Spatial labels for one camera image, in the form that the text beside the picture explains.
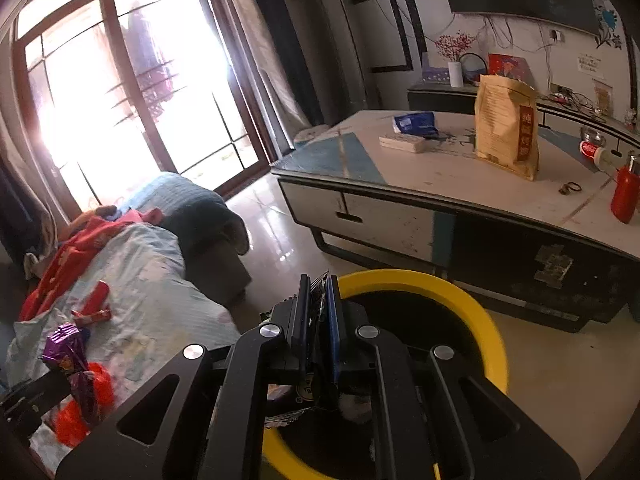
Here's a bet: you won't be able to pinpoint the black white tv cabinet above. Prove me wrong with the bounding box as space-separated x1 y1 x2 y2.
407 82 640 156

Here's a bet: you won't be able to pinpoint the tangled cables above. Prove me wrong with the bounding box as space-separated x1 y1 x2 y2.
547 85 601 111

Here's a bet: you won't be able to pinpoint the hanging clothes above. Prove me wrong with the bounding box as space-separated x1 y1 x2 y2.
125 5 181 121

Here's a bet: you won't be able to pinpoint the red printed can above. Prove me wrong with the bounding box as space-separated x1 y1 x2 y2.
82 280 111 313

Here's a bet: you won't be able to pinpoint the red floral blanket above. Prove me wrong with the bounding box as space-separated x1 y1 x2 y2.
20 207 163 321

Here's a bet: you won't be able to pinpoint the blue tissue pack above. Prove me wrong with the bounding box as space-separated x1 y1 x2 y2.
393 111 438 138

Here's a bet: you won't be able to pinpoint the grey standing air conditioner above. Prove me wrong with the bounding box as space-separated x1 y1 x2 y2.
282 0 371 126

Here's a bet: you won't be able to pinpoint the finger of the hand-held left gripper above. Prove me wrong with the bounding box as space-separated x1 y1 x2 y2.
22 373 76 413

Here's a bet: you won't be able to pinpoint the red bottle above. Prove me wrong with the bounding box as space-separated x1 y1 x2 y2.
610 152 640 224

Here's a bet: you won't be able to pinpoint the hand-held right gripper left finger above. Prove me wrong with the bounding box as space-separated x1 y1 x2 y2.
55 274 313 480

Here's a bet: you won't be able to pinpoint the red picture card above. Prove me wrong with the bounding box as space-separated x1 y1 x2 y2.
487 53 530 83

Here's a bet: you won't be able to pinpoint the hanging television cables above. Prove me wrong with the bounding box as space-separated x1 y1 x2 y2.
480 15 556 56

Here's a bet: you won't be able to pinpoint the yellowish clear box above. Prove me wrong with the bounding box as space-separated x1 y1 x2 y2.
593 78 613 111

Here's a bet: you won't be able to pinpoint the blue quilted cover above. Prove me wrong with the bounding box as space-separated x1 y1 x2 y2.
117 171 253 306

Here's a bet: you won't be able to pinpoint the yellow paper bag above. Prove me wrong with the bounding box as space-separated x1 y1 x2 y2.
474 74 541 182

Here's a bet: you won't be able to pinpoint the purple foil wrapper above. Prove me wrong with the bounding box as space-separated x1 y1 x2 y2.
42 324 101 423

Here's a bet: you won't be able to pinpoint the red labelled white jar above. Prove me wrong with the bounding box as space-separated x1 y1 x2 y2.
579 140 623 171

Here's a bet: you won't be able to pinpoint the red snack wrapper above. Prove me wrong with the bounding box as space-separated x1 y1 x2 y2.
71 308 112 323

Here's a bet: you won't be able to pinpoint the white vase with pink flowers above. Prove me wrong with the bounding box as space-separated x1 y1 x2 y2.
434 32 478 88

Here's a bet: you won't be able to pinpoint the round black ornament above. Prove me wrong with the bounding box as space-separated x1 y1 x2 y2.
459 52 488 86

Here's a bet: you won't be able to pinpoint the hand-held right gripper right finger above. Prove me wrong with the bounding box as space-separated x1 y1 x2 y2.
324 275 581 480

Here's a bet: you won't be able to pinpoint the yellow rimmed black trash bin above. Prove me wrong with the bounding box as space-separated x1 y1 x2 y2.
262 269 511 480

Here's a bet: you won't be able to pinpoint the white top coffee table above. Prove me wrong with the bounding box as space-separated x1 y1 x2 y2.
270 110 640 333

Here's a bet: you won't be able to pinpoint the beige and navy curtain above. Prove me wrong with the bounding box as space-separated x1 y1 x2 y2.
215 0 326 131
0 25 56 271

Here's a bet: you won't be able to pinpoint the purple card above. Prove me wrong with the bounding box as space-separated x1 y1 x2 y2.
422 52 451 82

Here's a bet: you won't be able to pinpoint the red mesh net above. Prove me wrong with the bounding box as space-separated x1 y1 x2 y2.
55 362 116 448

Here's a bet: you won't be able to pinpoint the brown framed glass door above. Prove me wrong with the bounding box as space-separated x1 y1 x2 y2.
12 0 278 216

